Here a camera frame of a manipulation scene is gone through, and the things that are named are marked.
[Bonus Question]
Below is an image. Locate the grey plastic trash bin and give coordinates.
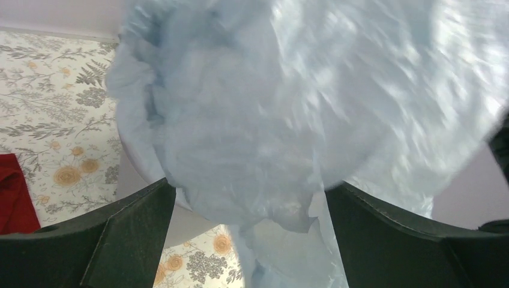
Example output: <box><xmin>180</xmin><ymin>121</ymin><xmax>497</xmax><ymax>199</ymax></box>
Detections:
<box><xmin>115</xmin><ymin>130</ymin><xmax>218</xmax><ymax>248</ymax></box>

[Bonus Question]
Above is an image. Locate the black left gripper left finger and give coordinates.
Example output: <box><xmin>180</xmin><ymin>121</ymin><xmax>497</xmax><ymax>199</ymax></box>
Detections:
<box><xmin>1</xmin><ymin>179</ymin><xmax>176</xmax><ymax>287</ymax></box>

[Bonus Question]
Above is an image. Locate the floral patterned table mat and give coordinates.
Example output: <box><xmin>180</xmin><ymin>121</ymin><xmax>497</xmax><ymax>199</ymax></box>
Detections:
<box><xmin>1</xmin><ymin>32</ymin><xmax>244</xmax><ymax>287</ymax></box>

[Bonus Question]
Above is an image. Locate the light blue plastic trash bag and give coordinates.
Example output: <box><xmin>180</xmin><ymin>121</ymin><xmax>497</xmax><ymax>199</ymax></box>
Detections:
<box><xmin>106</xmin><ymin>1</ymin><xmax>508</xmax><ymax>287</ymax></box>

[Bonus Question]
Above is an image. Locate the red cloth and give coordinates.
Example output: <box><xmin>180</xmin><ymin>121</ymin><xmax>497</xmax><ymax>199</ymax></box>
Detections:
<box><xmin>1</xmin><ymin>154</ymin><xmax>41</xmax><ymax>235</ymax></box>

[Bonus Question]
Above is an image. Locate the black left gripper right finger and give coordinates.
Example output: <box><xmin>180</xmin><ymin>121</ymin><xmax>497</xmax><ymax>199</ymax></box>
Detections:
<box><xmin>325</xmin><ymin>183</ymin><xmax>508</xmax><ymax>287</ymax></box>

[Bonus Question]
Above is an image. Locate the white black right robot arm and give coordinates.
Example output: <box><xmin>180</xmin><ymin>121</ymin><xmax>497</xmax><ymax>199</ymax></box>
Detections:
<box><xmin>489</xmin><ymin>113</ymin><xmax>508</xmax><ymax>184</ymax></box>

